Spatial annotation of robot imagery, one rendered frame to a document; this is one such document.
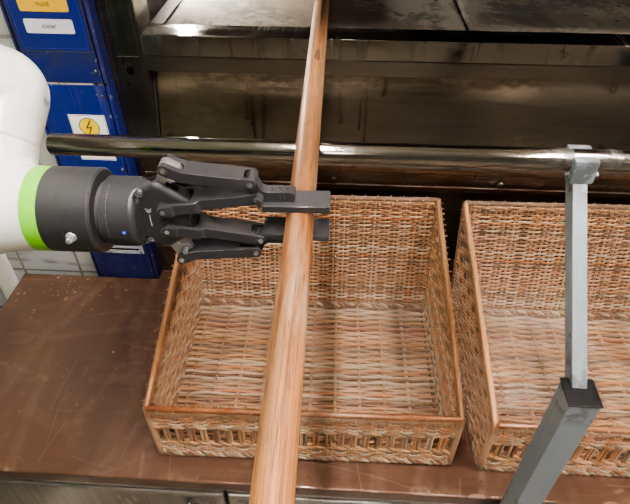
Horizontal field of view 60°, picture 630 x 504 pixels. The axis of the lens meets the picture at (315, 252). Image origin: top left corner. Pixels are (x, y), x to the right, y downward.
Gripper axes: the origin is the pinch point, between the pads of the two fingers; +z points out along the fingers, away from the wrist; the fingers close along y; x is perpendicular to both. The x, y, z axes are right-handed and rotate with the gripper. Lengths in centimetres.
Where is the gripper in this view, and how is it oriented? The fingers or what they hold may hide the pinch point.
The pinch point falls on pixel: (297, 215)
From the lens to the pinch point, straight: 58.8
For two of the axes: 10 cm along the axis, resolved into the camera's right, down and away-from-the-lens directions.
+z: 10.0, 0.3, -0.3
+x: -0.4, 6.6, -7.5
